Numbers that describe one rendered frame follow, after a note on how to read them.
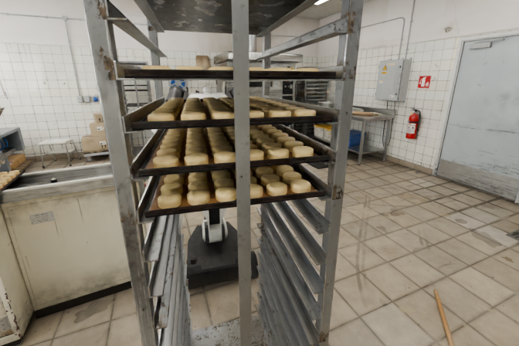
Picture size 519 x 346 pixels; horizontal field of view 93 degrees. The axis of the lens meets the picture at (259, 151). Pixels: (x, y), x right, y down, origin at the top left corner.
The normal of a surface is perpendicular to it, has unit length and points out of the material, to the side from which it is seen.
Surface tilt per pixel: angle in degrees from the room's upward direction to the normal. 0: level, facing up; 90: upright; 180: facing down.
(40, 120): 90
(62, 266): 90
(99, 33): 90
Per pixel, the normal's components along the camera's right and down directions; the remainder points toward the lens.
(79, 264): 0.45, 0.25
